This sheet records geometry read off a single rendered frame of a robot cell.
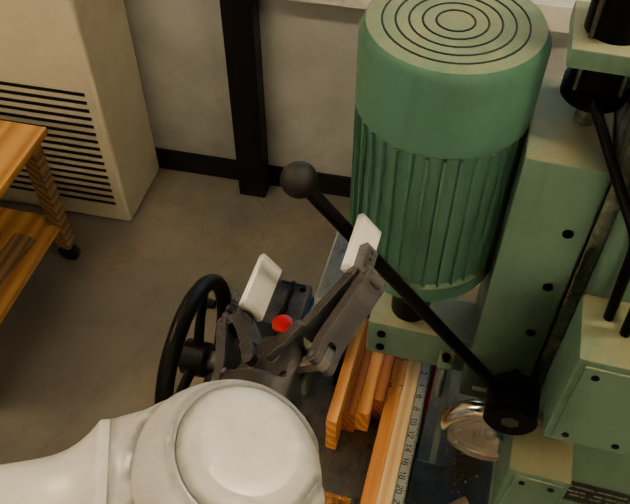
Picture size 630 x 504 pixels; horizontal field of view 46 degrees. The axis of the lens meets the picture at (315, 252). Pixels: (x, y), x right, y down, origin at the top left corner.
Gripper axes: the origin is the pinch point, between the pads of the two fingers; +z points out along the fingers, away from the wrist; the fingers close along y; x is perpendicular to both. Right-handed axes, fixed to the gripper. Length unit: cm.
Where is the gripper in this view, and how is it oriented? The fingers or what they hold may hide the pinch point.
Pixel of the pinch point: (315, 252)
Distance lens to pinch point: 74.5
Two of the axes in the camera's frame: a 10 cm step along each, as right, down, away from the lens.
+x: -6.3, -6.3, -4.5
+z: 2.7, -7.3, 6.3
